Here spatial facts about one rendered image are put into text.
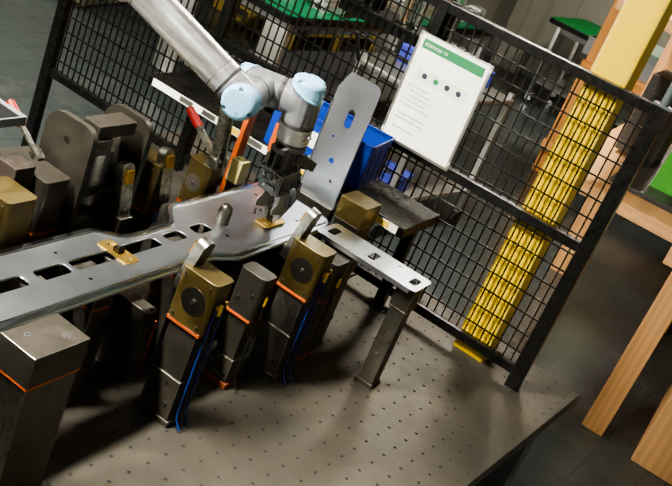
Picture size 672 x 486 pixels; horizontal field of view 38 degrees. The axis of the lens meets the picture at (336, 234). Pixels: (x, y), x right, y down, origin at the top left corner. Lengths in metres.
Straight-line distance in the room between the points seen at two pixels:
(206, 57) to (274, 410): 0.79
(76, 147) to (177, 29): 0.31
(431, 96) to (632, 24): 0.54
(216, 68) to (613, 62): 1.02
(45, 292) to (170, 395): 0.38
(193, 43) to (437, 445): 1.07
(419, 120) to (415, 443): 0.88
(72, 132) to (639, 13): 1.35
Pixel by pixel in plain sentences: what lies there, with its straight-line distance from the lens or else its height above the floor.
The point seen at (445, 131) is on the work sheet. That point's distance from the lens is 2.65.
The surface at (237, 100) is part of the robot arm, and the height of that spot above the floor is 1.32.
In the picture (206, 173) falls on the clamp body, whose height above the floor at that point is 1.03.
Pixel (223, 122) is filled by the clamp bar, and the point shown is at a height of 1.16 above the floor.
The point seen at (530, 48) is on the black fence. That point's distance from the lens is 2.56.
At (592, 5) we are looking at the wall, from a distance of 10.30.
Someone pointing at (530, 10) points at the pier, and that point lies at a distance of 10.31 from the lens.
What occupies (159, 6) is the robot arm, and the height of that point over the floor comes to 1.43.
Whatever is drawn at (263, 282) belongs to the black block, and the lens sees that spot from 2.07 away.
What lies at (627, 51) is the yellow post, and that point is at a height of 1.63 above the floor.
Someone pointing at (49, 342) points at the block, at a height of 1.03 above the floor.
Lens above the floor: 1.94
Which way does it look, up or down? 23 degrees down
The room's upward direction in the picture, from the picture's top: 23 degrees clockwise
